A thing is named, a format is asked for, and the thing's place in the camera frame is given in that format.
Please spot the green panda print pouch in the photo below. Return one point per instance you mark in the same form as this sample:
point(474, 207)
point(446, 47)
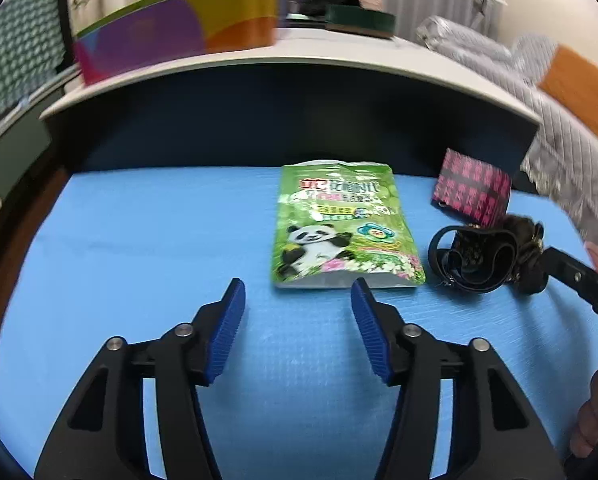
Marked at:
point(339, 220)

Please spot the blue mat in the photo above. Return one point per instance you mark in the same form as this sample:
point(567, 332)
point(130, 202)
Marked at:
point(129, 260)

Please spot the green checked cloth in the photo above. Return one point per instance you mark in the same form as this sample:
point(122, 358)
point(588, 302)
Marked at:
point(14, 50)

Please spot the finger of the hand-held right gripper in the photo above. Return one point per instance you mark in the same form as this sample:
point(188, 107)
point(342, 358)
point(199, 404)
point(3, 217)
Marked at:
point(584, 282)

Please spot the dark green cabinet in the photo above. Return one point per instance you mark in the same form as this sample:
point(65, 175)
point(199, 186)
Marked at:
point(14, 155)

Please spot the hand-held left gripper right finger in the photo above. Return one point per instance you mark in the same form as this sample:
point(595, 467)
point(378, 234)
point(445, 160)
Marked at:
point(371, 335)

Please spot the multicoloured long box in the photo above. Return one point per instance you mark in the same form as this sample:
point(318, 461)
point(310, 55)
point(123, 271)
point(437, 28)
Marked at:
point(169, 30)

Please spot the pink patterned box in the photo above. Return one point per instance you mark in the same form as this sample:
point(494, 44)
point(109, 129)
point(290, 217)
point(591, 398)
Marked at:
point(471, 190)

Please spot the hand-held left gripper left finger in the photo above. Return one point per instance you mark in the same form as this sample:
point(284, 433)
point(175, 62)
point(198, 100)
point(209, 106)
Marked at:
point(224, 335)

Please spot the grey quilted sofa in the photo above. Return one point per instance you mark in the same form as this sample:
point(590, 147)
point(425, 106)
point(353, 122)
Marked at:
point(559, 125)

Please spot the white top dark table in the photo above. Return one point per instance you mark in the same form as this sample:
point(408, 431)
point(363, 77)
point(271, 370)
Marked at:
point(279, 125)

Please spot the orange cushion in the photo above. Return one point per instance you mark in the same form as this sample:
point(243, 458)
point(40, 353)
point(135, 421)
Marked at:
point(579, 87)

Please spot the white clip lamp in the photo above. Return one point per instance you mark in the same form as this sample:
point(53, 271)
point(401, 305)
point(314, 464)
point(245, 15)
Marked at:
point(485, 0)

